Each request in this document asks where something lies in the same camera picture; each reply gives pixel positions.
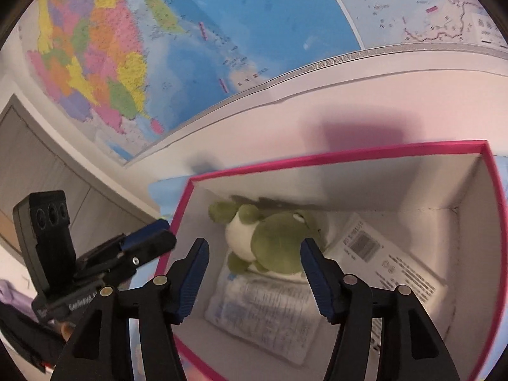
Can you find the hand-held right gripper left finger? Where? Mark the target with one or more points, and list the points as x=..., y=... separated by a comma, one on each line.
x=193, y=281

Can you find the colourful wall map poster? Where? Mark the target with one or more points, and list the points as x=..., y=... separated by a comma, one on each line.
x=238, y=27

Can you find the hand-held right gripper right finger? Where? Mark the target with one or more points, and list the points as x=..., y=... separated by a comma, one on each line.
x=317, y=281

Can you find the pink cardboard box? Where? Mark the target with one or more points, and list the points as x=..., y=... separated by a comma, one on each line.
x=436, y=174

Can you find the purple cloth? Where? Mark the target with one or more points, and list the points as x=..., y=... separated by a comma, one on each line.
x=12, y=291

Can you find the white barcode printed packet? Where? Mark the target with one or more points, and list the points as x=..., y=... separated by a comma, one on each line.
x=397, y=270

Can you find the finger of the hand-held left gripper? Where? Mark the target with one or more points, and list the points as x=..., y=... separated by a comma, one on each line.
x=155, y=248
x=147, y=231

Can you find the white blue printed packet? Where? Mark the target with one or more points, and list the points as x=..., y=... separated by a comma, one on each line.
x=258, y=309

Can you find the green plush toy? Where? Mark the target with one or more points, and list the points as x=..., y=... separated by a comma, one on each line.
x=274, y=242

